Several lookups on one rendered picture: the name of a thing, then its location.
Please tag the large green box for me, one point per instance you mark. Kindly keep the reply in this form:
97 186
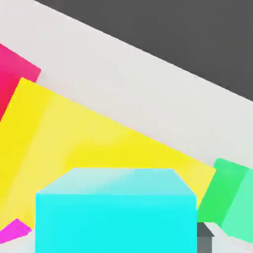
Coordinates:
223 189

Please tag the small magenta cube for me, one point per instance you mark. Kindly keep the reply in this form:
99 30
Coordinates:
13 231

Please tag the small cyan cube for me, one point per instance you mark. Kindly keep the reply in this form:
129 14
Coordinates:
116 217

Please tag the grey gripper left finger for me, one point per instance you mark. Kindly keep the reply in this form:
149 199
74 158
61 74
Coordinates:
17 247

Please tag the large yellow box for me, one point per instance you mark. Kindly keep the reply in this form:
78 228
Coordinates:
94 136

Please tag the large pink box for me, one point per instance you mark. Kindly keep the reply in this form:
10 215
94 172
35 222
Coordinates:
13 79

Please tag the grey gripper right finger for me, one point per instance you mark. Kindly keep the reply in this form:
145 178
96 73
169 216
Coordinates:
204 242

